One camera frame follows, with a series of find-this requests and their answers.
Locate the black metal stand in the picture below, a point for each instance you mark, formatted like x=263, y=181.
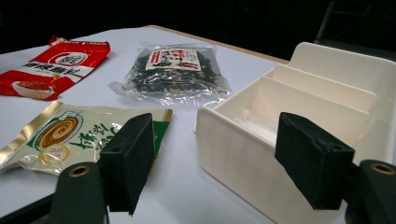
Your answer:
x=325, y=21

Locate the red seasoning packet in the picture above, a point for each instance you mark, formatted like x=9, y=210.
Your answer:
x=62, y=62

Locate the clear packet of dark spices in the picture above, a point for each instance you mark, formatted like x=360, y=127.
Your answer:
x=174, y=77

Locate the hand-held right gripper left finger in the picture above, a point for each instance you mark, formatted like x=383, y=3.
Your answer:
x=127, y=161

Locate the white plastic divided storage box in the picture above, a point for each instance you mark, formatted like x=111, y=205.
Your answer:
x=236, y=155

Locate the beige and green seasoning packet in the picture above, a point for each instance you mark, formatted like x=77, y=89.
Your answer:
x=62, y=130

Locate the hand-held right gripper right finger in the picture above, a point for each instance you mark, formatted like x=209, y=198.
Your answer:
x=314, y=161

